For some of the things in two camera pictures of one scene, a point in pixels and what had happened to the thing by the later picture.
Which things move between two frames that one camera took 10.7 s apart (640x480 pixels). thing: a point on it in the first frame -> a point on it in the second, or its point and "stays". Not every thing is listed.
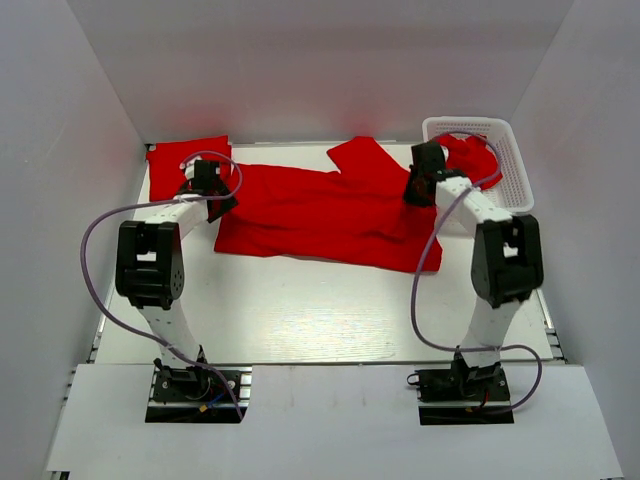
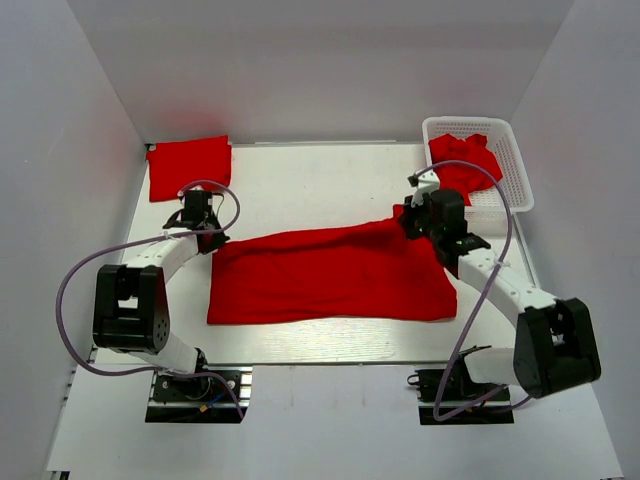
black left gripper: x=227 y=204 -> x=220 y=238
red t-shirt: x=356 y=216 -> x=371 y=274
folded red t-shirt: x=164 y=160 stays
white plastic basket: x=512 y=192 stays
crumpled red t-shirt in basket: x=473 y=156 stays
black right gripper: x=410 y=196 -> x=410 y=211
